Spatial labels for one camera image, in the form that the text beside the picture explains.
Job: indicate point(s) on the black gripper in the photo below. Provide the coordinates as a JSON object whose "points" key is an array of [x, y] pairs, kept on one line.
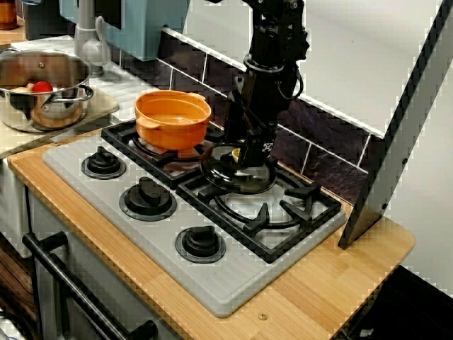
{"points": [[263, 99]]}

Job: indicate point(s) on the glass lid with yellow knob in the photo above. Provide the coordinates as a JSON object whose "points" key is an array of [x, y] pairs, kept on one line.
{"points": [[219, 177]]}

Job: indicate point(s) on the orange plastic toy pot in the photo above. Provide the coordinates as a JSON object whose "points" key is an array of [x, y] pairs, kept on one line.
{"points": [[170, 131]]}

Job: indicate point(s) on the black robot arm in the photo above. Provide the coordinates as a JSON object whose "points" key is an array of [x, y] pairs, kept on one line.
{"points": [[276, 32]]}

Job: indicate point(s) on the black burner grate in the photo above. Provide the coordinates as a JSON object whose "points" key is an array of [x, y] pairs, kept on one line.
{"points": [[117, 136], [304, 209]]}

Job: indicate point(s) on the black stove knob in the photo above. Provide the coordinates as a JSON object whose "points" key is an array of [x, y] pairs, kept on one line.
{"points": [[200, 242], [148, 200], [102, 164]]}

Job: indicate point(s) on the black slanted side panel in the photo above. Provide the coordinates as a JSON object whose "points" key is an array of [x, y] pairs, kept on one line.
{"points": [[389, 148]]}

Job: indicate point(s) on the gray toy cooktop plate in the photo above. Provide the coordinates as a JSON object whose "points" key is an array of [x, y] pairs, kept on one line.
{"points": [[219, 283]]}

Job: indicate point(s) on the light wooden cutting board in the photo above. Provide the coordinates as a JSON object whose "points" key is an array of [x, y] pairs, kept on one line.
{"points": [[102, 102]]}

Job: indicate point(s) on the teal box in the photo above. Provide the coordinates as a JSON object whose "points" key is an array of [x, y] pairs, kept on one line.
{"points": [[148, 28]]}

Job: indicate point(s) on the gray toy faucet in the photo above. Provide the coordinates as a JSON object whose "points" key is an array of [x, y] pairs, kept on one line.
{"points": [[88, 46]]}

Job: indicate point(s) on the white board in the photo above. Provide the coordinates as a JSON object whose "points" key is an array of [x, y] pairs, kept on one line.
{"points": [[424, 195]]}

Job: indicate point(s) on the stainless steel pot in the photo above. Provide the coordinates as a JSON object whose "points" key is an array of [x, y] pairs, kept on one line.
{"points": [[53, 113]]}

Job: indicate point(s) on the white toy kitchen cabinet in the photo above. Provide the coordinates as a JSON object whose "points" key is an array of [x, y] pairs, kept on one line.
{"points": [[81, 248]]}

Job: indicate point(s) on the red toy vegetable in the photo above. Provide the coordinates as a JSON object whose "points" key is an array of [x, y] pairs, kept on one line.
{"points": [[42, 86]]}

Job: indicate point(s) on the toy potato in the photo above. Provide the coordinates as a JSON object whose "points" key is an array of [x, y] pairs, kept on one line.
{"points": [[22, 88]]}

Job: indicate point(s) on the black background box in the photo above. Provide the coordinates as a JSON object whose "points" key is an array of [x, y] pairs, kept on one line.
{"points": [[49, 19]]}

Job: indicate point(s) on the black base platform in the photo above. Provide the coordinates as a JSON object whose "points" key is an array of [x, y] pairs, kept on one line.
{"points": [[407, 311]]}

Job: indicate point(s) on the wooden side table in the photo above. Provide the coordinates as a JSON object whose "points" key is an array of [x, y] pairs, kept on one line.
{"points": [[10, 37]]}

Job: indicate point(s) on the amber glass jar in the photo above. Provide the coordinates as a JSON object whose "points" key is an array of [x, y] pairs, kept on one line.
{"points": [[7, 14]]}

